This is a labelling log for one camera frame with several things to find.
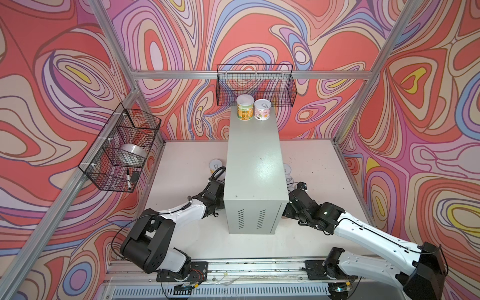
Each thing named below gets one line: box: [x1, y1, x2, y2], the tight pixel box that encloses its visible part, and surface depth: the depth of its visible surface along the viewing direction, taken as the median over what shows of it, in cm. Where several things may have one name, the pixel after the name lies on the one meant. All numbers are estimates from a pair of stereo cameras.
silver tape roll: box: [118, 143, 149, 165], surface depth 74 cm
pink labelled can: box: [253, 98, 272, 121], surface depth 80 cm
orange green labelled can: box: [236, 93, 255, 122], surface depth 79 cm
